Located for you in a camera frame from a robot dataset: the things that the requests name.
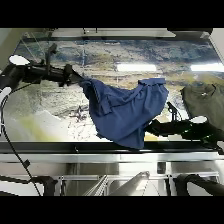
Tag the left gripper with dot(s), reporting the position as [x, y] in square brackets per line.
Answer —
[71, 76]

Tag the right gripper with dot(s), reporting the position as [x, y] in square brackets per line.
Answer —
[156, 128]

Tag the blue shirt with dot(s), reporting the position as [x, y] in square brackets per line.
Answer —
[126, 110]

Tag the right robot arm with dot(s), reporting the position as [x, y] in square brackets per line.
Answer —
[196, 130]

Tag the dark green T-shirt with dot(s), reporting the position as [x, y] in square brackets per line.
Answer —
[205, 101]

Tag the silver frame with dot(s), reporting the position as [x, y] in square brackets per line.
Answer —
[110, 158]

